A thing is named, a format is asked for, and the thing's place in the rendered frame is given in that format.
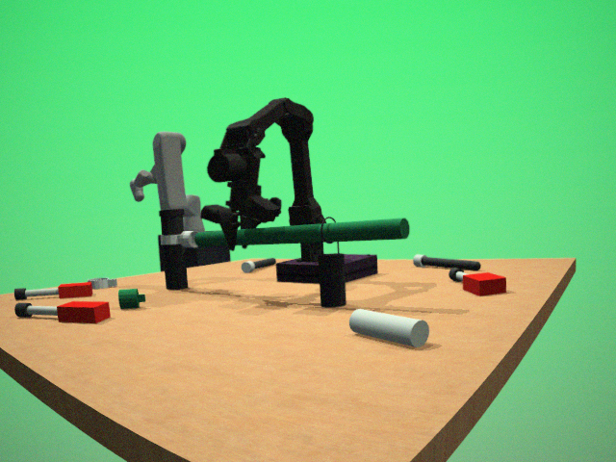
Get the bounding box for green cylinder with small tab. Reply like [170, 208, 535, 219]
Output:
[118, 289, 146, 309]

